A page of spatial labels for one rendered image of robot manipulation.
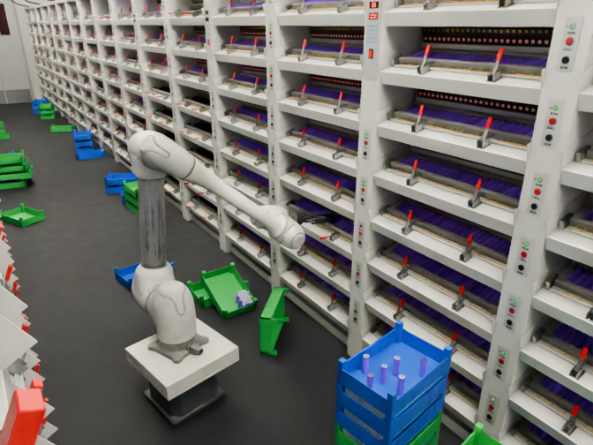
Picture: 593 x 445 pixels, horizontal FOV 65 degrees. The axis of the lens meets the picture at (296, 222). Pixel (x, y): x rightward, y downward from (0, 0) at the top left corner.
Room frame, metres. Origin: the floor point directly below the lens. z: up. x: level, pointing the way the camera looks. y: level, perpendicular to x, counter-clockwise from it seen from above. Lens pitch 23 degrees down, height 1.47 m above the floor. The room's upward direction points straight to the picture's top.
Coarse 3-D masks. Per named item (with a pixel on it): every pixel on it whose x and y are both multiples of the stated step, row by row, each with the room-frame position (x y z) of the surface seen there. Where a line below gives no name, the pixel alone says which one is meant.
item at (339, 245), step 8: (288, 200) 2.37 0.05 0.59; (296, 200) 2.41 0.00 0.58; (304, 224) 2.16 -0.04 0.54; (312, 224) 2.15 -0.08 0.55; (304, 232) 2.16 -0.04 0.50; (312, 232) 2.09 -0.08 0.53; (320, 232) 2.06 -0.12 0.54; (328, 232) 2.05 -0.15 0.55; (320, 240) 2.05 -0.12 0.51; (328, 240) 1.98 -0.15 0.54; (336, 240) 1.97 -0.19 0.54; (336, 248) 1.94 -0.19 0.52; (344, 248) 1.90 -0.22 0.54; (352, 248) 1.84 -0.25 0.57
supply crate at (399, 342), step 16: (384, 336) 1.26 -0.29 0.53; (400, 336) 1.29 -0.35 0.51; (416, 336) 1.26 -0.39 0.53; (368, 352) 1.20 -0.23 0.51; (384, 352) 1.24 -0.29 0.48; (400, 352) 1.24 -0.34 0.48; (416, 352) 1.24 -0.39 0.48; (432, 352) 1.21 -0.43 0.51; (448, 352) 1.15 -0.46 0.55; (352, 368) 1.15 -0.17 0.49; (400, 368) 1.16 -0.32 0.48; (416, 368) 1.16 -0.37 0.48; (432, 368) 1.10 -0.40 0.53; (448, 368) 1.16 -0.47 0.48; (352, 384) 1.07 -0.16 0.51; (416, 384) 1.04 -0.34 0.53; (368, 400) 1.02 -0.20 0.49; (384, 400) 0.98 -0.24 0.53; (400, 400) 0.99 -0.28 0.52
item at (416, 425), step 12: (444, 396) 1.16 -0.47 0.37; (336, 408) 1.11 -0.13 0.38; (432, 408) 1.12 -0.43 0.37; (336, 420) 1.11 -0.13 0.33; (348, 420) 1.07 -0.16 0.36; (420, 420) 1.07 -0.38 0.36; (360, 432) 1.04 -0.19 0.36; (408, 432) 1.03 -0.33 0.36; (372, 444) 1.00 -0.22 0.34; (384, 444) 0.97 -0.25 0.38; (396, 444) 0.99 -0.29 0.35
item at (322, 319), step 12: (240, 252) 2.84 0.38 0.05; (252, 264) 2.69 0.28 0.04; (264, 276) 2.57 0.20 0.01; (300, 300) 2.24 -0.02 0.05; (312, 312) 2.14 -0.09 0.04; (324, 324) 2.06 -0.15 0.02; (336, 324) 2.01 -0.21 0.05; (336, 336) 1.97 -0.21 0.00; (444, 408) 1.44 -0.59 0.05; (444, 420) 1.41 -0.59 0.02; (456, 420) 1.38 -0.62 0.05; (456, 432) 1.36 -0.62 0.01; (468, 432) 1.32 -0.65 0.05
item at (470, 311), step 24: (384, 240) 1.81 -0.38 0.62; (384, 264) 1.73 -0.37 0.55; (408, 264) 1.66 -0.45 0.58; (432, 264) 1.64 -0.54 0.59; (408, 288) 1.57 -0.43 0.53; (432, 288) 1.53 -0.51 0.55; (456, 288) 1.48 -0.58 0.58; (480, 288) 1.46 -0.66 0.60; (456, 312) 1.39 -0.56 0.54; (480, 312) 1.36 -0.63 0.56
